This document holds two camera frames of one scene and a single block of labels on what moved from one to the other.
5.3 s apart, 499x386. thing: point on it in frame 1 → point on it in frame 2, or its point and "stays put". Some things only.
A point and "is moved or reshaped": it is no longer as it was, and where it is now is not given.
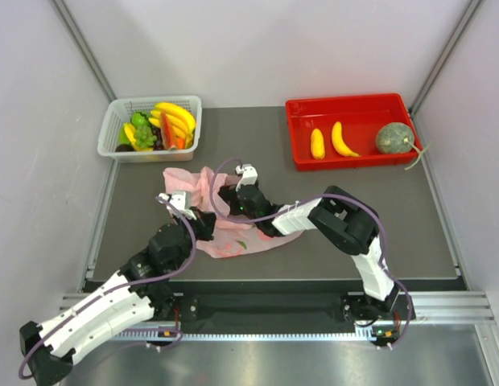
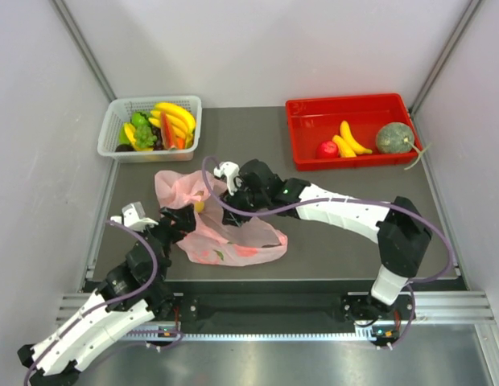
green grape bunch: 144,137 stays put
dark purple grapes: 158,145 stays put
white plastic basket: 117,111 stays put
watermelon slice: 169,140 stays put
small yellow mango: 317,144 → 344,149
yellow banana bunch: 182,121 stays put
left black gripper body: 200,226 → 175,232
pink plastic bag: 234,235 is moved or reshaped
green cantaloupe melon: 394,138 stays put
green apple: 139,120 stays put
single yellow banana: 338,142 → 348,137
